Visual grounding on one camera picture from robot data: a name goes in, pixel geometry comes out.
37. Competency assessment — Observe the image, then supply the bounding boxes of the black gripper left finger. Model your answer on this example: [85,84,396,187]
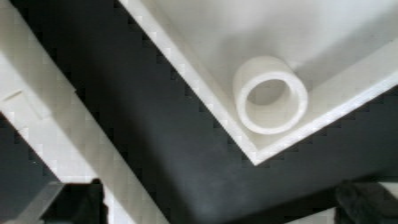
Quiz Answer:
[0,179,108,224]

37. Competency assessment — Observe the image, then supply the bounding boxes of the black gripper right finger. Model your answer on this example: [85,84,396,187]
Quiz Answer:
[334,181,398,224]

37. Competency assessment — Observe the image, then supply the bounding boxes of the white square tabletop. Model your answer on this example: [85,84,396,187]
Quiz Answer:
[121,0,398,163]

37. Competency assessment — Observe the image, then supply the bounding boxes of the white U-shaped obstacle fence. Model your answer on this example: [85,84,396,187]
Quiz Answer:
[0,0,169,224]

